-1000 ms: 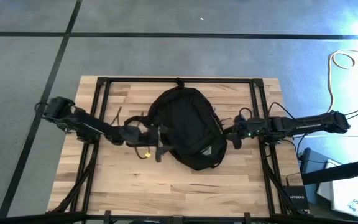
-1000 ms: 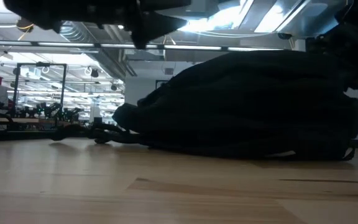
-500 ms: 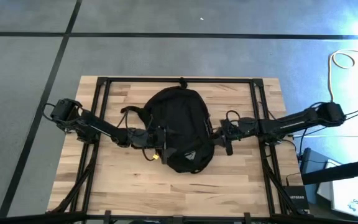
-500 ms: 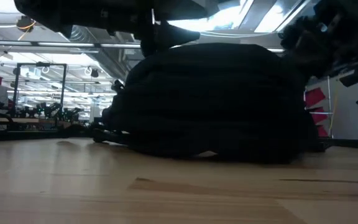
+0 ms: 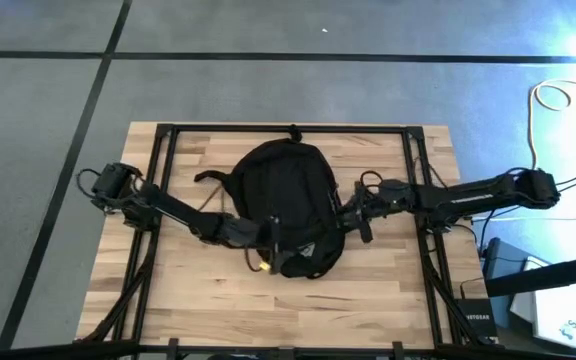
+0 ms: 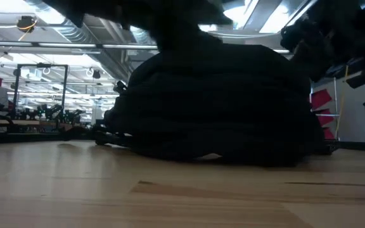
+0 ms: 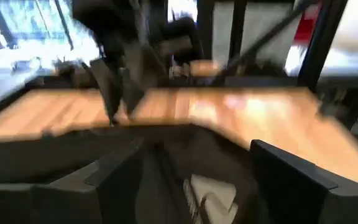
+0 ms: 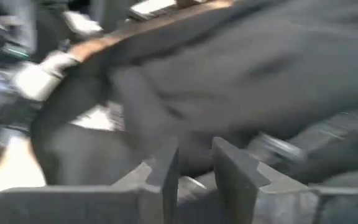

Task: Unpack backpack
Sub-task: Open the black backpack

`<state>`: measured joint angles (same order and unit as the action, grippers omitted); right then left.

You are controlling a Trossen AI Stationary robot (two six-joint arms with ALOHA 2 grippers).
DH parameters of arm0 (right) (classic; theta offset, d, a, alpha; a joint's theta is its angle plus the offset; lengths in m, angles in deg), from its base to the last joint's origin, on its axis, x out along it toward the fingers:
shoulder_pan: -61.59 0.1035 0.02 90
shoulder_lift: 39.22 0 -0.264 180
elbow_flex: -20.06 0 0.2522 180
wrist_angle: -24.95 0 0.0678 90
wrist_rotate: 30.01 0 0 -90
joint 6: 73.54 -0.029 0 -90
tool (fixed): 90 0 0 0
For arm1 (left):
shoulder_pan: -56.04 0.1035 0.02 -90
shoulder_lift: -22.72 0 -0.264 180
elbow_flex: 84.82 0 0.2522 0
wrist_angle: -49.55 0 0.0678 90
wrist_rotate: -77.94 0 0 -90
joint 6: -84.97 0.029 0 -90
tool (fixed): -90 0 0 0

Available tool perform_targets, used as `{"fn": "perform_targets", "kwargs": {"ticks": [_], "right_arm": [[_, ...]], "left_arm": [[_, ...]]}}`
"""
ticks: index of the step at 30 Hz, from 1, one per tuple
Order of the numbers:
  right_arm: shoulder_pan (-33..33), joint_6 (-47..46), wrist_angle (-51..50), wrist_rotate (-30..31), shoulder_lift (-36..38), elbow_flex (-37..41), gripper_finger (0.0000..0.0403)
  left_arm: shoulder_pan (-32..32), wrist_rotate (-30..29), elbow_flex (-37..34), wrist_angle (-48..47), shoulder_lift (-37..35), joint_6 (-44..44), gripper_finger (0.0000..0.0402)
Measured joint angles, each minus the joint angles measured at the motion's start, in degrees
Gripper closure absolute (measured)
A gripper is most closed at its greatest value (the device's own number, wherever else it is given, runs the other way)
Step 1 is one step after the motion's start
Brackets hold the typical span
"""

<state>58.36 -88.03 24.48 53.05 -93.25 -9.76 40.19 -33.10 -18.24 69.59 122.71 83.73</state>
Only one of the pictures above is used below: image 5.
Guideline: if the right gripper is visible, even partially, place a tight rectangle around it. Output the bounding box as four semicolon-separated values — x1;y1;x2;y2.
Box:
336;178;416;245

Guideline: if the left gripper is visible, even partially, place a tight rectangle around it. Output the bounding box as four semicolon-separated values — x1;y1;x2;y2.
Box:
255;214;304;276

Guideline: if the black backpack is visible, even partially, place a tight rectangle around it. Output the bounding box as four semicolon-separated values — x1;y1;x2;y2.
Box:
193;124;348;280

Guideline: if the grey equipment case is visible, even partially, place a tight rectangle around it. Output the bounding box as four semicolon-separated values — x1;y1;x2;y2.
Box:
481;237;532;301

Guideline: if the black Netgear box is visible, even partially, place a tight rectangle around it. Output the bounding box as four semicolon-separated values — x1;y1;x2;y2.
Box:
455;297;498;339

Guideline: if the black diagonal beam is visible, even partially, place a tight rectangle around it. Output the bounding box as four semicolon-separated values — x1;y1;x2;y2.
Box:
485;252;576;299

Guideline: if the white flat box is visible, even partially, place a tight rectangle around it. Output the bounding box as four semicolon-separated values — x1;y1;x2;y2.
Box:
510;255;576;357

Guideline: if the black overhead crossbar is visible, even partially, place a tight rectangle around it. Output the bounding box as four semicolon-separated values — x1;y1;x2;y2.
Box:
0;339;576;360

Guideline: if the black metal table frame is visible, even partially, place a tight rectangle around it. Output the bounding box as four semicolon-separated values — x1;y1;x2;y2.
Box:
75;122;499;360

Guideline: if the thin white floor cable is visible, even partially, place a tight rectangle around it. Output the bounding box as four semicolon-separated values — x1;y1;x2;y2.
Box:
472;214;576;223

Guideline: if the thick white floor cable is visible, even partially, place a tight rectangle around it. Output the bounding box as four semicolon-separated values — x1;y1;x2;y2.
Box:
526;78;576;157

